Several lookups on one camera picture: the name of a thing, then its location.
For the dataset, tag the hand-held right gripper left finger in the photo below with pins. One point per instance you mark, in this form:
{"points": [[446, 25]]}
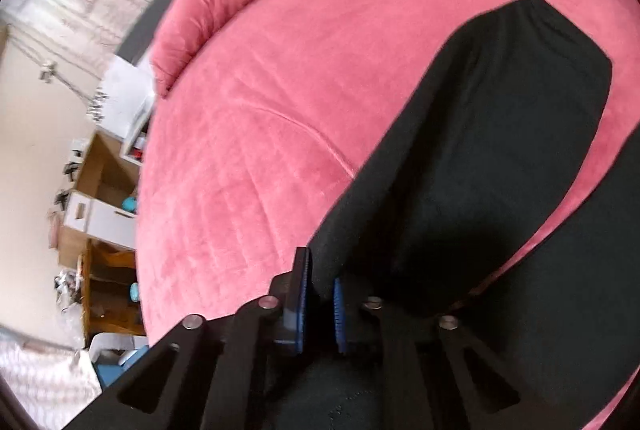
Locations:
{"points": [[301, 305]]}

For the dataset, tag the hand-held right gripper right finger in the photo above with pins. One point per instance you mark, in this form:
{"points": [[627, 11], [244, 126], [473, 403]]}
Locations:
{"points": [[338, 315]]}

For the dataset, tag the black pants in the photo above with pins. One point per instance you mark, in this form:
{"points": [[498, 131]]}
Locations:
{"points": [[500, 135]]}

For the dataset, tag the white cup with teal rim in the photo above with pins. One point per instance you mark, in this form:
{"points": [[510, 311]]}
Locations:
{"points": [[135, 293]]}

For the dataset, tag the pink bed sheet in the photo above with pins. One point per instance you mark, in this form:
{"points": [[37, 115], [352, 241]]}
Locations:
{"points": [[275, 135]]}

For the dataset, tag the blue chair seat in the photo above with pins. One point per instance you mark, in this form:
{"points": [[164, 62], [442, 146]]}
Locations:
{"points": [[120, 367]]}

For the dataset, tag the white chair back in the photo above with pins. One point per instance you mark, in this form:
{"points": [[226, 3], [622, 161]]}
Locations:
{"points": [[107, 341]]}

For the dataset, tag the wooden desk with white cabinet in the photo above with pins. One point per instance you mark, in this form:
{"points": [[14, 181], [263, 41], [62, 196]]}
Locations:
{"points": [[100, 215]]}

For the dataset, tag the clear plastic bag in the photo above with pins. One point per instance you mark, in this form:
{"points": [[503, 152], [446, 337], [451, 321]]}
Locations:
{"points": [[69, 290]]}

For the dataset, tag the pink bag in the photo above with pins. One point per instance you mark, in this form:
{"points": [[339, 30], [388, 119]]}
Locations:
{"points": [[55, 230]]}

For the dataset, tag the white patterned cloth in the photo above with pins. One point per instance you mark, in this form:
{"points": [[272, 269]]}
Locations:
{"points": [[45, 385]]}

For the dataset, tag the white nightstand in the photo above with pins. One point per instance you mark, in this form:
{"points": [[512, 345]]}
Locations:
{"points": [[125, 100]]}

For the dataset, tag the grey and white headboard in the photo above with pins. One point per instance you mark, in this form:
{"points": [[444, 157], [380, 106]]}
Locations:
{"points": [[150, 23]]}

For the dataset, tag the white wall power strip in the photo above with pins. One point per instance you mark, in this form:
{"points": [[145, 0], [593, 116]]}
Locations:
{"points": [[47, 71]]}

